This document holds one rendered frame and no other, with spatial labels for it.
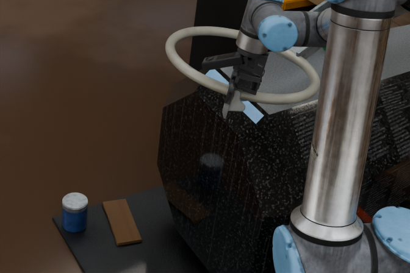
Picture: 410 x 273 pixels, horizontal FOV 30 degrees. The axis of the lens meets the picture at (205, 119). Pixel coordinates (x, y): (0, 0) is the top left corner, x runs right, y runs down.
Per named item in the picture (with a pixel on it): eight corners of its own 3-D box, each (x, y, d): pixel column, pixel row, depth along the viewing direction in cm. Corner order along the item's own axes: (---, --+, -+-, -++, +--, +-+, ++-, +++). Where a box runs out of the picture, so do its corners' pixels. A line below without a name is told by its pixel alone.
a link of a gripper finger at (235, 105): (239, 125, 213) (249, 94, 211) (219, 119, 213) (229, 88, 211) (240, 123, 216) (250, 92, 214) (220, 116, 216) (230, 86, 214)
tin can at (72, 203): (79, 212, 315) (80, 189, 308) (91, 227, 309) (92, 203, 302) (57, 220, 310) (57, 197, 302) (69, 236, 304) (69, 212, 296)
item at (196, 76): (232, 25, 267) (234, 17, 266) (347, 88, 242) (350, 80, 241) (131, 44, 231) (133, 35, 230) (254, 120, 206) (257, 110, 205)
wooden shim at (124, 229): (102, 204, 321) (102, 202, 320) (125, 200, 324) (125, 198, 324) (117, 245, 302) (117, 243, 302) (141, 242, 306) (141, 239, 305)
